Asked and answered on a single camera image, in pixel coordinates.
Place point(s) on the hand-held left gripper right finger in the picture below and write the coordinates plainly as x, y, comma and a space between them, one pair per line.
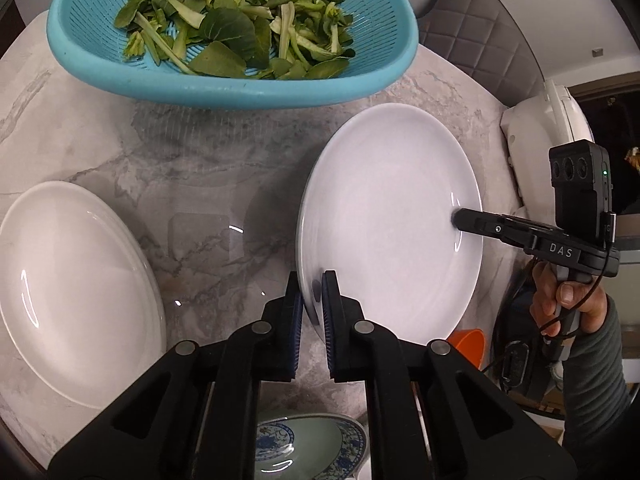
327, 325

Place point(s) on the person's right forearm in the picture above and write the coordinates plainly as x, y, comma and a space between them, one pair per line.
597, 385

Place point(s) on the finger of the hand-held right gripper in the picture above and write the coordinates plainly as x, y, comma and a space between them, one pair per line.
480, 220

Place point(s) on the person's right hand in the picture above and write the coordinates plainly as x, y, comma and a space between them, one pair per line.
547, 300

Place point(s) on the blue patterned ceramic plate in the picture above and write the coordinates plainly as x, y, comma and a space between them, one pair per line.
310, 442

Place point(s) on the orange plastic bowl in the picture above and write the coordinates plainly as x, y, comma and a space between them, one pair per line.
469, 346

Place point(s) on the blue plastic colander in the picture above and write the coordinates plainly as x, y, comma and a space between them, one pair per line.
310, 87

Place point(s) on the white round plate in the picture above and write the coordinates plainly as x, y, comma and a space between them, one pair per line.
70, 290
390, 220

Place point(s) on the white kitchen appliance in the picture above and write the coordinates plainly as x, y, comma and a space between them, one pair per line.
540, 135

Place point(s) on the chopped green leafy vegetables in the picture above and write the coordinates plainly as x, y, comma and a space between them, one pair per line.
230, 25

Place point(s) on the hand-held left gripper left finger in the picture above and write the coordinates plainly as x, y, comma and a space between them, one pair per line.
296, 325

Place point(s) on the grey quilted chair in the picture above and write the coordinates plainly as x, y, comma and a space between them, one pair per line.
475, 30

